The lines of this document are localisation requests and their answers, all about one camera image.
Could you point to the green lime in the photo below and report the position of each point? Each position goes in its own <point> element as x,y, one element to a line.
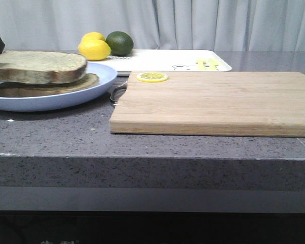
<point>121,43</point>

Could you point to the grey curtain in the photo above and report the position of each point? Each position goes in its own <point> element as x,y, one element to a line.
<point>210,25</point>

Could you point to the yellow lemon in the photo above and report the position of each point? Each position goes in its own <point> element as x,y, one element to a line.
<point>94,50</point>
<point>93,36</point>

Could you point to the wooden cutting board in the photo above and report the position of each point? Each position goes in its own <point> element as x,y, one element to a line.
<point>269,104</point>

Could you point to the light blue round plate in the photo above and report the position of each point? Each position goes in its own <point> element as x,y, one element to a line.
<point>106,76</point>

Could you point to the bread slice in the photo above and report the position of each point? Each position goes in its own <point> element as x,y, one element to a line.
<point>41,67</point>
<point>19,90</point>

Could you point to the lemon slice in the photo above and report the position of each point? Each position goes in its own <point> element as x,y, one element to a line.
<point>152,77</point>

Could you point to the rear yellow lemon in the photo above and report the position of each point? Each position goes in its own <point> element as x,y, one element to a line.
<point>93,36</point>

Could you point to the metal cutting board handle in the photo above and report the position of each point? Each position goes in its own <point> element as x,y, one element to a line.
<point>118,92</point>

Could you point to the white rectangular tray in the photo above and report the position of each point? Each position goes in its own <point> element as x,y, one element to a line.
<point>161,60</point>

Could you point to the front yellow lemon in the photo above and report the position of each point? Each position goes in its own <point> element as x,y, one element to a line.
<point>94,50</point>

